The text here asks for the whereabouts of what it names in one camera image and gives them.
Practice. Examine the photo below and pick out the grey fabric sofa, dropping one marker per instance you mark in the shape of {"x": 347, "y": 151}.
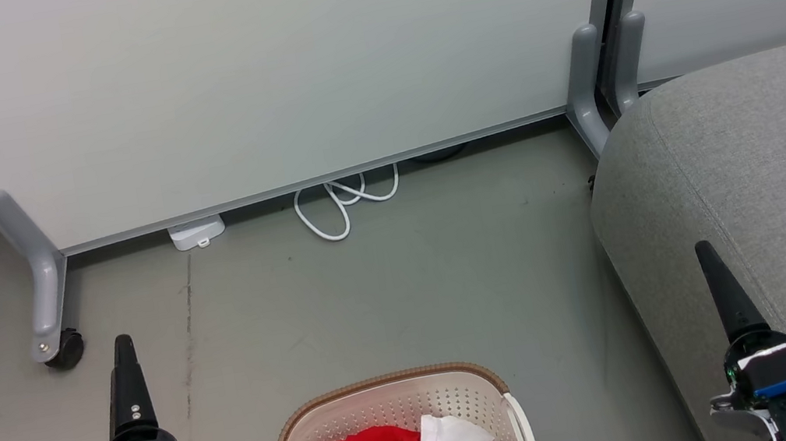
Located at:
{"x": 772, "y": 176}

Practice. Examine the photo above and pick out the black caster wheel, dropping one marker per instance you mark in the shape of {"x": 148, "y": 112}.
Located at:
{"x": 69, "y": 351}

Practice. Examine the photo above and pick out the grey partition foot with caster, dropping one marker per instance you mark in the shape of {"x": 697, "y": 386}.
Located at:
{"x": 46, "y": 291}

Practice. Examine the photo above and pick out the white power strip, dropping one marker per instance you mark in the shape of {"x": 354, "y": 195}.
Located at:
{"x": 196, "y": 232}

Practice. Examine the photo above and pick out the cream perforated laundry basket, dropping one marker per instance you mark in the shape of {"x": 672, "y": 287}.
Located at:
{"x": 390, "y": 402}

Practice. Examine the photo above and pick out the large white partition panel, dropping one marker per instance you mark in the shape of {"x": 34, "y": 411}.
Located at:
{"x": 260, "y": 76}

